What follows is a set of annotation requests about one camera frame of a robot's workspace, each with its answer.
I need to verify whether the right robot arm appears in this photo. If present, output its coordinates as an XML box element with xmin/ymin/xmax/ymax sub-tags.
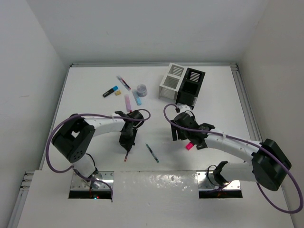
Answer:
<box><xmin>170</xmin><ymin>111</ymin><xmax>292</xmax><ymax>191</ymax></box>

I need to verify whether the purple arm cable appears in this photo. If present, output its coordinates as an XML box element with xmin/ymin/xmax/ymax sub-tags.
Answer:
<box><xmin>163</xmin><ymin>103</ymin><xmax>301</xmax><ymax>214</ymax></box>
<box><xmin>46</xmin><ymin>109</ymin><xmax>151</xmax><ymax>199</ymax></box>

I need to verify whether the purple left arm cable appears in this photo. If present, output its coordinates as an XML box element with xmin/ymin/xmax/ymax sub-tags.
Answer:
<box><xmin>46</xmin><ymin>109</ymin><xmax>151</xmax><ymax>199</ymax></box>

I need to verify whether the clear jar of paperclips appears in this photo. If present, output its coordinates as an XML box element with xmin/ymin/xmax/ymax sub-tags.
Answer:
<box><xmin>136</xmin><ymin>84</ymin><xmax>148</xmax><ymax>97</ymax></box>

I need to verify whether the green gel pen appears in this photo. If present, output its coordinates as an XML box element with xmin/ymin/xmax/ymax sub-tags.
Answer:
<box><xmin>146</xmin><ymin>143</ymin><xmax>160</xmax><ymax>163</ymax></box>

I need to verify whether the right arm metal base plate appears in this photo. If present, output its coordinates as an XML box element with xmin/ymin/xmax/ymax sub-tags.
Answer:
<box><xmin>196</xmin><ymin>171</ymin><xmax>241</xmax><ymax>191</ymax></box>

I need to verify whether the double-ended pink blue marker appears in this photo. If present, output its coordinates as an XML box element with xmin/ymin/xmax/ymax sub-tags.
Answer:
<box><xmin>117</xmin><ymin>76</ymin><xmax>131</xmax><ymax>91</ymax></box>

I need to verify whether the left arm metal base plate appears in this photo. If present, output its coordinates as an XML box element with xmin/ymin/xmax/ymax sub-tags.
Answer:
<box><xmin>70</xmin><ymin>171</ymin><xmax>115</xmax><ymax>191</ymax></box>

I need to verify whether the pastel pink highlighter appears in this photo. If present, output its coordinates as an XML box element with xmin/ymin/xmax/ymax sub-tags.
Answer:
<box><xmin>124</xmin><ymin>94</ymin><xmax>132</xmax><ymax>112</ymax></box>

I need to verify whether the white front panel board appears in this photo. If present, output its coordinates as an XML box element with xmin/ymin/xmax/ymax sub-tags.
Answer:
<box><xmin>19</xmin><ymin>171</ymin><xmax>293</xmax><ymax>228</ymax></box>

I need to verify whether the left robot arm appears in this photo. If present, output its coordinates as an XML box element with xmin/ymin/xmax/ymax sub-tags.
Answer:
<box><xmin>51</xmin><ymin>110</ymin><xmax>144</xmax><ymax>178</ymax></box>

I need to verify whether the black slotted organizer container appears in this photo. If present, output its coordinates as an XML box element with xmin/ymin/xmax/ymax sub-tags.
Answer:
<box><xmin>175</xmin><ymin>68</ymin><xmax>206</xmax><ymax>109</ymax></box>

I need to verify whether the pink and black highlighter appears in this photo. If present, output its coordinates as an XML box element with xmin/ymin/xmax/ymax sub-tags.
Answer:
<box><xmin>185</xmin><ymin>143</ymin><xmax>194</xmax><ymax>151</ymax></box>

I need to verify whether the white slotted organizer container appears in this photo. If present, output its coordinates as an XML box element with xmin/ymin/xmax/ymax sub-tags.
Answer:
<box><xmin>159</xmin><ymin>63</ymin><xmax>187</xmax><ymax>101</ymax></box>

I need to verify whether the pastel blue highlighter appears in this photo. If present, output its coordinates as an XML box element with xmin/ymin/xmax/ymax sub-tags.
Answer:
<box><xmin>132</xmin><ymin>89</ymin><xmax>142</xmax><ymax>105</ymax></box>

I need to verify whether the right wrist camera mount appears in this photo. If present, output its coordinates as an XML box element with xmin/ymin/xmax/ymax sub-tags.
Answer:
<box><xmin>176</xmin><ymin>104</ymin><xmax>191</xmax><ymax>113</ymax></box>

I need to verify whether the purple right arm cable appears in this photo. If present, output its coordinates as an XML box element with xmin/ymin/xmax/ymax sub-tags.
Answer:
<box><xmin>163</xmin><ymin>103</ymin><xmax>301</xmax><ymax>214</ymax></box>

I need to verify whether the blue and black highlighter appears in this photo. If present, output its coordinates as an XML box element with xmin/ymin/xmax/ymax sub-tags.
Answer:
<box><xmin>102</xmin><ymin>86</ymin><xmax>118</xmax><ymax>97</ymax></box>

